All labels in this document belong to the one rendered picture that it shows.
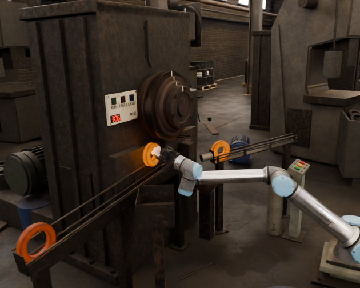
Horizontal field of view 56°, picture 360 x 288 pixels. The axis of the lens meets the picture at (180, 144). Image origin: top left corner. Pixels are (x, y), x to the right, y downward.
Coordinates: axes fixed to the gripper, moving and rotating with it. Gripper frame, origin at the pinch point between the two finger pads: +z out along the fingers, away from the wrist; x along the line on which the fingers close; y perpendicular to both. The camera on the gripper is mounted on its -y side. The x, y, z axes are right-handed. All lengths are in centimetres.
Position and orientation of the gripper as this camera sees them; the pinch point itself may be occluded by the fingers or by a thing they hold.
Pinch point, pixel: (151, 151)
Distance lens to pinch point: 223.1
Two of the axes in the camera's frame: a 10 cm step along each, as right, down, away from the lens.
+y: 2.0, -8.9, -4.2
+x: -5.5, 2.6, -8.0
